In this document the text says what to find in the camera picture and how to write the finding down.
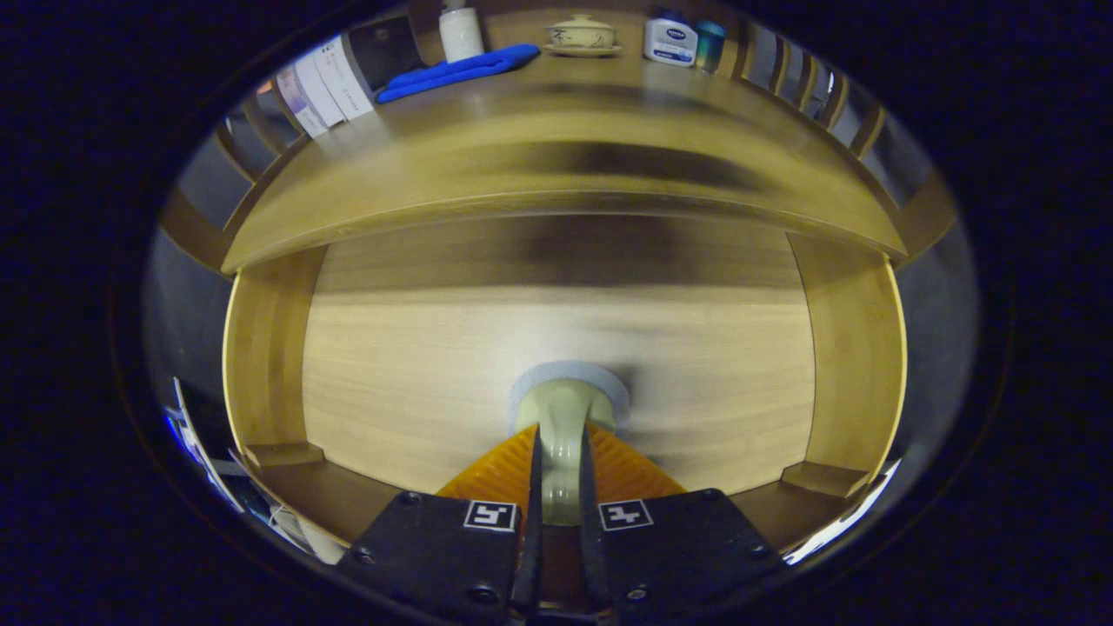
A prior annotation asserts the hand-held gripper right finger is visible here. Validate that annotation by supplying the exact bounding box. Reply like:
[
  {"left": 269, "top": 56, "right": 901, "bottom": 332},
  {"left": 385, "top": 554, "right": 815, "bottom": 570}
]
[{"left": 578, "top": 423, "right": 788, "bottom": 623}]

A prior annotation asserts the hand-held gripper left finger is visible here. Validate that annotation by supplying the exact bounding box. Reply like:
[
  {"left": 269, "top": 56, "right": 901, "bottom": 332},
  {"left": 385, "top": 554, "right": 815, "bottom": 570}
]
[{"left": 337, "top": 423, "right": 544, "bottom": 623}]

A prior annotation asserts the pale green handled scrub brush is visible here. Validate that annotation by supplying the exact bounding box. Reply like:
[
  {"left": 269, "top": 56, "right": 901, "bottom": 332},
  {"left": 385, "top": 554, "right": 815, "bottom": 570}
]
[{"left": 509, "top": 361, "right": 631, "bottom": 528}]

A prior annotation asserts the wooden countertop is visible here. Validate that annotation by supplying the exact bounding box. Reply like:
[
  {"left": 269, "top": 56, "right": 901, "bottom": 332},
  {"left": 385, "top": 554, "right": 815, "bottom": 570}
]
[{"left": 222, "top": 48, "right": 910, "bottom": 276}]

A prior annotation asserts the blue cloth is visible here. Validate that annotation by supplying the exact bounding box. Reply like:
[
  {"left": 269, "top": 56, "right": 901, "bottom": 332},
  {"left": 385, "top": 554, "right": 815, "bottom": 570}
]
[{"left": 376, "top": 43, "right": 542, "bottom": 105}]

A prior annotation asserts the thin purple spine book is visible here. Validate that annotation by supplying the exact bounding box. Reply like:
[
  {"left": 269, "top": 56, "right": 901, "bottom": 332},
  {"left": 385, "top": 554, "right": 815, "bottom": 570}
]
[{"left": 275, "top": 68, "right": 330, "bottom": 140}]

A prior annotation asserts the thin white book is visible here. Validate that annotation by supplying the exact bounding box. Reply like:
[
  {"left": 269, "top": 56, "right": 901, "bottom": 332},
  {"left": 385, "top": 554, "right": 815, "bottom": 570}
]
[{"left": 294, "top": 52, "right": 350, "bottom": 131}]

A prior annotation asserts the beige ceramic lidded jar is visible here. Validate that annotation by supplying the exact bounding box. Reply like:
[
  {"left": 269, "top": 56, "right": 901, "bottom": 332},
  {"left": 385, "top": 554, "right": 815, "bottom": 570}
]
[{"left": 543, "top": 13, "right": 623, "bottom": 59}]

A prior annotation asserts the white spray bottle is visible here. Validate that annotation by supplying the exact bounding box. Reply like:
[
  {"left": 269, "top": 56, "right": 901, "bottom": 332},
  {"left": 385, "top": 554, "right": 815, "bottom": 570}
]
[{"left": 437, "top": 0, "right": 486, "bottom": 63}]

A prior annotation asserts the white bottle with blue cap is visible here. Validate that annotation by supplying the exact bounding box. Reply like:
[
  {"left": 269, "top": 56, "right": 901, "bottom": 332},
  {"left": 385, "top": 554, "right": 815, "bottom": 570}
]
[{"left": 643, "top": 9, "right": 699, "bottom": 68}]

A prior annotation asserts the teal bottle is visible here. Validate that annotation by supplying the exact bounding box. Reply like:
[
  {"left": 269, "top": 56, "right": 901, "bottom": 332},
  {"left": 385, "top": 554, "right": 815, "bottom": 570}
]
[{"left": 693, "top": 19, "right": 727, "bottom": 75}]

